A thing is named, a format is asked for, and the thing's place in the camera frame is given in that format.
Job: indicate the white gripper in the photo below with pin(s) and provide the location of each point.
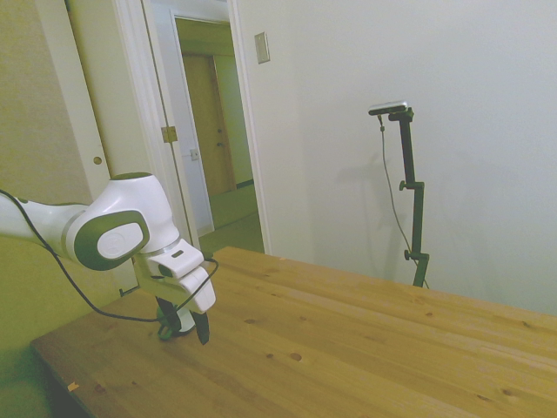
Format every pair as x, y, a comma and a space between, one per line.
198, 294

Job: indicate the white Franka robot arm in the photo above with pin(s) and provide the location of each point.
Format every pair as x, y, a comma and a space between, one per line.
126, 196

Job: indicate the brass closet door knob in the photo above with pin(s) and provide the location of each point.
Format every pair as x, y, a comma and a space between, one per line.
98, 160

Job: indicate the brass door hinge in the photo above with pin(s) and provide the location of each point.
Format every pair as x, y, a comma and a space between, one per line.
169, 134

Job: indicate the white open door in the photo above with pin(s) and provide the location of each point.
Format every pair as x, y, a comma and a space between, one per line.
183, 130

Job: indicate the brown wooden door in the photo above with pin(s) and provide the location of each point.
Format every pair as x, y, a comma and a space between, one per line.
209, 122

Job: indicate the white closet door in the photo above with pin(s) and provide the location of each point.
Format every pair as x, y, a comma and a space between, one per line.
87, 87

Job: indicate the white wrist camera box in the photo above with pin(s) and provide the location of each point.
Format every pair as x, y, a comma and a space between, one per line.
178, 261

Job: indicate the black camera stand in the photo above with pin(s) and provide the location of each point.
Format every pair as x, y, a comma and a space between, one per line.
418, 209

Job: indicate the white wall switch plate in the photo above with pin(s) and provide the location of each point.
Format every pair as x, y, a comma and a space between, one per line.
262, 48

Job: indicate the grey exterior camera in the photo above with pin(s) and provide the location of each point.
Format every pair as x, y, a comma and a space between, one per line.
388, 107

